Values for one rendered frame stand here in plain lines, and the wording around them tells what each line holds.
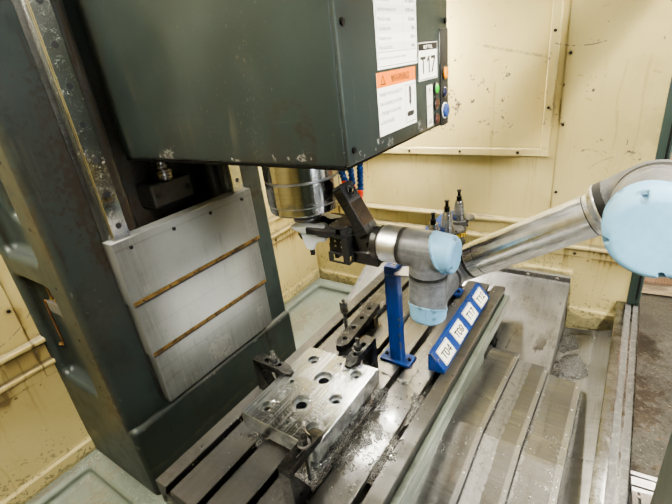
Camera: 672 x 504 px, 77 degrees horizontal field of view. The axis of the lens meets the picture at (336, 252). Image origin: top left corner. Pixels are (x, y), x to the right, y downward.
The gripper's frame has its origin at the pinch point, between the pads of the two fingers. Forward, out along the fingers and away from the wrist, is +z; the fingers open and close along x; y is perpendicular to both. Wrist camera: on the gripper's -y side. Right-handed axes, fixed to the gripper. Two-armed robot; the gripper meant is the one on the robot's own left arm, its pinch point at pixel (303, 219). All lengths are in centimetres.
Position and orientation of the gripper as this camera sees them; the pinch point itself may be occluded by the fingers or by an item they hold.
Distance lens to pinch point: 95.7
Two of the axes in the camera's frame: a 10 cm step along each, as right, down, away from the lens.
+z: -8.3, -1.7, 5.4
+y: 0.9, 9.0, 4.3
